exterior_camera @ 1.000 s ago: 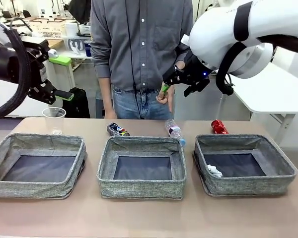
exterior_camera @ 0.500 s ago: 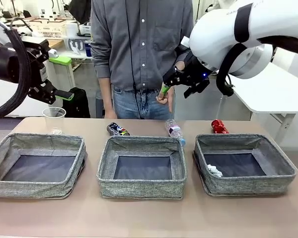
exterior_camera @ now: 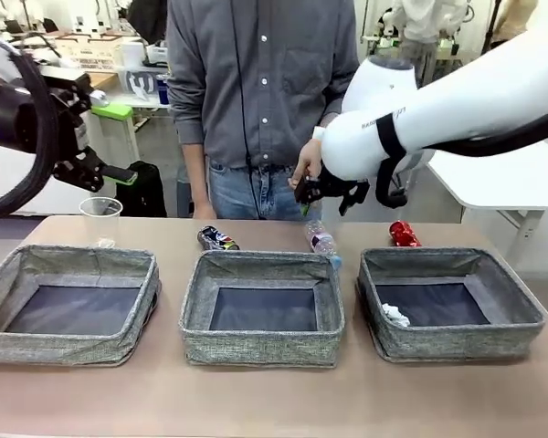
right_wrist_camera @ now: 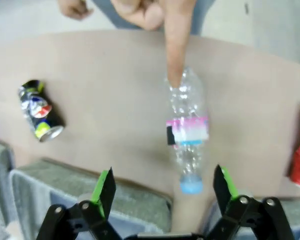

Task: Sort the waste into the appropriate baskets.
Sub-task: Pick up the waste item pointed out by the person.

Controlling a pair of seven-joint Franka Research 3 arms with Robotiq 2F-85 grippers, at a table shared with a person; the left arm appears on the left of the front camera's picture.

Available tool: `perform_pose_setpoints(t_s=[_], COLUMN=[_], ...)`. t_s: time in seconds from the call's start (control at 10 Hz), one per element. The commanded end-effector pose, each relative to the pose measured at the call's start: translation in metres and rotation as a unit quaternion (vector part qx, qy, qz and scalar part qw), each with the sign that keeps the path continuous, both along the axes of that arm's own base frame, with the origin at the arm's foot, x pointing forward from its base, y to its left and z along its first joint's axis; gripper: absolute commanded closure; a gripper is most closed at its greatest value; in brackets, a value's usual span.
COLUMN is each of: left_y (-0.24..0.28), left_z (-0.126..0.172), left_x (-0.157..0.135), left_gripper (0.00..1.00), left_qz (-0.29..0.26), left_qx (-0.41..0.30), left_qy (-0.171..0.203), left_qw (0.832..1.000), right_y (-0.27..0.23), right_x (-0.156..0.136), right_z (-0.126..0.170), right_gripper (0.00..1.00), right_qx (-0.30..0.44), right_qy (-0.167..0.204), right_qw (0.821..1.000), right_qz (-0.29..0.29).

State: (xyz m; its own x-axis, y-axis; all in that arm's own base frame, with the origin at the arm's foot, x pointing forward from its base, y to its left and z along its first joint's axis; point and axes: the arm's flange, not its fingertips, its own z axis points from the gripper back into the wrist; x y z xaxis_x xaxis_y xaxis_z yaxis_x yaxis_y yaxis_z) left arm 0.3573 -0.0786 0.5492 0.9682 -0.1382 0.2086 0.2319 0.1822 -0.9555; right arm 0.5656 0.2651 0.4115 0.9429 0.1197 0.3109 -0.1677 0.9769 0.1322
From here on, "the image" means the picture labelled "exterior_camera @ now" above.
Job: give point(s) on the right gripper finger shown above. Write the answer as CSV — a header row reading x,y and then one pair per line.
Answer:
x,y
354,196
308,191

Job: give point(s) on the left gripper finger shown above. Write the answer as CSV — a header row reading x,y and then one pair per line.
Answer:
x,y
89,173
100,107

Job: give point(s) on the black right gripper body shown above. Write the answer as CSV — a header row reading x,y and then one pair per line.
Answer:
x,y
333,184

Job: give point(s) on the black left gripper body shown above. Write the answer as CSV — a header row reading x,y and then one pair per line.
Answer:
x,y
4,118

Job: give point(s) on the clear plastic cup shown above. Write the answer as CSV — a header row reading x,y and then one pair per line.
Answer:
x,y
100,219

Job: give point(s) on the clear plastic water bottle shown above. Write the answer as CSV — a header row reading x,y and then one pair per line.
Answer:
x,y
322,242

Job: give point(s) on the crushed red drink can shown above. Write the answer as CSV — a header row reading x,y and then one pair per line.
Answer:
x,y
405,233

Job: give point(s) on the crushed black Pepsi can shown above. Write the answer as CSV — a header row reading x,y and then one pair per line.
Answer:
x,y
218,238

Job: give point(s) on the white paper ball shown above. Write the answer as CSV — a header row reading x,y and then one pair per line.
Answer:
x,y
396,315

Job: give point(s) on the person's right forearm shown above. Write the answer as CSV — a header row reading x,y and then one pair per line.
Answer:
x,y
195,173

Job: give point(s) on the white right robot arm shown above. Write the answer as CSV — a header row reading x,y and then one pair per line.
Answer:
x,y
438,105

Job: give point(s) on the person's left hand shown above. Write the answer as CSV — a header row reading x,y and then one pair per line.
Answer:
x,y
307,159

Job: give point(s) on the person's right hand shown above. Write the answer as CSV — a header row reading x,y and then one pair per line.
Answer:
x,y
204,211

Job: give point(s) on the wooden top table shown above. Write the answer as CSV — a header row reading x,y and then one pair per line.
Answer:
x,y
102,81

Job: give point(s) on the narrow white desk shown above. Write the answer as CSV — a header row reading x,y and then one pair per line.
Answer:
x,y
150,101

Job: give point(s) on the white perforated crate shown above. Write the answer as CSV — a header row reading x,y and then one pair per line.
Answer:
x,y
91,54

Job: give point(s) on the black backpack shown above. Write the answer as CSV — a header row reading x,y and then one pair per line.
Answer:
x,y
141,191

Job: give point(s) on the white paper roll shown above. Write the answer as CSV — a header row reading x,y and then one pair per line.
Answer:
x,y
131,54

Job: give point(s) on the blue drink can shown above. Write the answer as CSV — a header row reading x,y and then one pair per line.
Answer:
x,y
163,90

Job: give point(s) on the person in grey shirt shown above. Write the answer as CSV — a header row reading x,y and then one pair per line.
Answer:
x,y
260,91

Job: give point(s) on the large white table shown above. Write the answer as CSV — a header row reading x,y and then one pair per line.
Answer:
x,y
507,182

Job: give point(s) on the grey fabric basket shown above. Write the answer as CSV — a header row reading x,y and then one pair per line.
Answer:
x,y
461,340
260,344
50,347

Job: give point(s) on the person in white clothes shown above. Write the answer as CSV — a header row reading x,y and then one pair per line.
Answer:
x,y
420,23

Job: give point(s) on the black tripod pole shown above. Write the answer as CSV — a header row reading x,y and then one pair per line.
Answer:
x,y
491,27

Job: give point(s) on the person in beige top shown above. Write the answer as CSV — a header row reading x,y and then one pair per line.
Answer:
x,y
511,20

